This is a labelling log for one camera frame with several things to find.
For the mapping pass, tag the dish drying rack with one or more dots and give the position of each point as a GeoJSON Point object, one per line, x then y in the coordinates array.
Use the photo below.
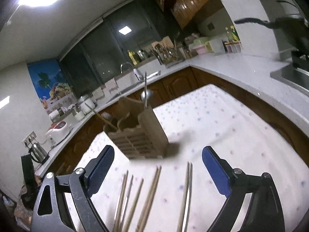
{"type": "Point", "coordinates": [166, 52]}

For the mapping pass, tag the yellow dish soap bottle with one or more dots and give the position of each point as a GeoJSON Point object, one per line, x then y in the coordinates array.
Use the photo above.
{"type": "Point", "coordinates": [134, 57]}

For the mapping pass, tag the metal spoon in holder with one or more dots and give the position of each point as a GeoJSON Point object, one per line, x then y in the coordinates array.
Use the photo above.
{"type": "Point", "coordinates": [146, 93]}

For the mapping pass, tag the wooden chopstick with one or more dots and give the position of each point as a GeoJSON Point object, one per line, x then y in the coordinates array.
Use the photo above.
{"type": "Point", "coordinates": [148, 202]}
{"type": "Point", "coordinates": [183, 204]}
{"type": "Point", "coordinates": [125, 204]}
{"type": "Point", "coordinates": [188, 198]}
{"type": "Point", "coordinates": [120, 204]}
{"type": "Point", "coordinates": [133, 208]}

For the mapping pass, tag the small white jar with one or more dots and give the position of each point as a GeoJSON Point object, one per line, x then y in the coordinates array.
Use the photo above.
{"type": "Point", "coordinates": [78, 113]}

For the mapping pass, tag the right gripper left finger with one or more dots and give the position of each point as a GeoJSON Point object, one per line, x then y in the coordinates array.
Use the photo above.
{"type": "Point", "coordinates": [51, 212]}

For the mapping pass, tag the floral white tablecloth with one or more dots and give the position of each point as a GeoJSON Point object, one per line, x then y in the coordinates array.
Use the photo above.
{"type": "Point", "coordinates": [205, 117]}

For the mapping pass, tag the wooden spatula in holder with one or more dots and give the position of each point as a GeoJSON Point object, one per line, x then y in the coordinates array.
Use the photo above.
{"type": "Point", "coordinates": [102, 118]}

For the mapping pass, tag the tropical fruit wall poster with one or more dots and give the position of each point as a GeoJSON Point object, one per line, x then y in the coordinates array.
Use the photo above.
{"type": "Point", "coordinates": [51, 85]}

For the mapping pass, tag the wooden utensil holder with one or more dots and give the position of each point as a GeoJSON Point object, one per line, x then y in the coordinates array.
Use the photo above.
{"type": "Point", "coordinates": [138, 133]}

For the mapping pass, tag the white steel pot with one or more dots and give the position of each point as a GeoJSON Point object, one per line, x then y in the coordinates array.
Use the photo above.
{"type": "Point", "coordinates": [81, 103]}

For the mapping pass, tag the steel electric kettle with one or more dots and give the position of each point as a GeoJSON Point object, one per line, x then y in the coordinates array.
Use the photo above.
{"type": "Point", "coordinates": [38, 154]}

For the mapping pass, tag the gas stove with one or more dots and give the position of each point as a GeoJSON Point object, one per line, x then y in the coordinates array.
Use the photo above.
{"type": "Point", "coordinates": [295, 74]}

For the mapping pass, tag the white red rice cooker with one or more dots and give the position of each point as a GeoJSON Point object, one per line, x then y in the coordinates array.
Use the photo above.
{"type": "Point", "coordinates": [57, 132]}

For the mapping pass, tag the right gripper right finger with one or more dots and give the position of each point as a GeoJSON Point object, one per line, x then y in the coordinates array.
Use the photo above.
{"type": "Point", "coordinates": [264, 211]}

